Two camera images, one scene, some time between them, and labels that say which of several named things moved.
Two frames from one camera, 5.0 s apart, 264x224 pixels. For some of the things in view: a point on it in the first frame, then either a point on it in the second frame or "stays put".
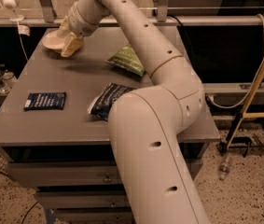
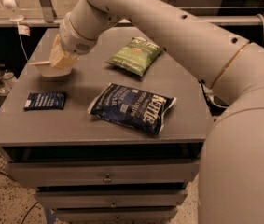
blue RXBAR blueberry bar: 45,101 stays put
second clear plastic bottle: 5,81 stays put
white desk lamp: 9,2 stays put
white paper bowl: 52,41 → 48,69
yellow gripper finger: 72,44 → 59,58
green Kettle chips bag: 126,57 stays put
